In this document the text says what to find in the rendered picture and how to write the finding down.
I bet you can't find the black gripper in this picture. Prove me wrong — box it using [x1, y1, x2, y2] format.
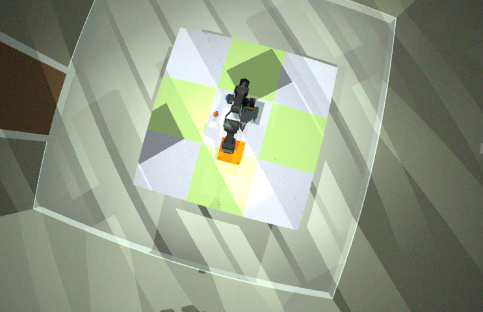
[226, 94, 256, 108]

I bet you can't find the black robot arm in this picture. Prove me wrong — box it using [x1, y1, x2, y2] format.
[221, 78, 250, 154]

